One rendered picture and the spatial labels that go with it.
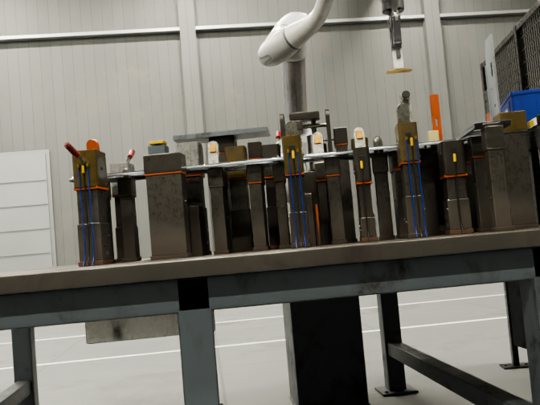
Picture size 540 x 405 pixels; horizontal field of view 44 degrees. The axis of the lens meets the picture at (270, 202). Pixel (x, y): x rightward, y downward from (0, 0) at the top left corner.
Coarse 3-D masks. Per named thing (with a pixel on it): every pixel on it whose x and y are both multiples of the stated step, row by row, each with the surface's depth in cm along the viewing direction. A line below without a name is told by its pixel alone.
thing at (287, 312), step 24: (288, 312) 290; (312, 312) 284; (336, 312) 286; (360, 312) 287; (288, 336) 297; (312, 336) 284; (336, 336) 285; (360, 336) 286; (288, 360) 304; (312, 360) 283; (336, 360) 284; (360, 360) 285; (312, 384) 282; (336, 384) 283; (360, 384) 284
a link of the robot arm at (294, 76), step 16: (288, 16) 272; (304, 16) 275; (304, 48) 275; (288, 64) 281; (304, 64) 284; (288, 80) 286; (304, 80) 288; (288, 96) 292; (304, 96) 293; (288, 112) 297; (304, 144) 304
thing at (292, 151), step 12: (288, 144) 206; (300, 144) 206; (288, 156) 205; (300, 156) 206; (288, 168) 206; (300, 168) 205; (288, 180) 206; (300, 180) 205; (288, 192) 206; (300, 192) 206; (300, 204) 206; (300, 216) 205; (300, 228) 204; (300, 240) 203
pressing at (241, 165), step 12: (420, 144) 213; (432, 144) 212; (312, 156) 218; (324, 156) 225; (348, 156) 235; (192, 168) 221; (204, 168) 232; (228, 168) 239; (240, 168) 239; (72, 180) 231; (108, 180) 242
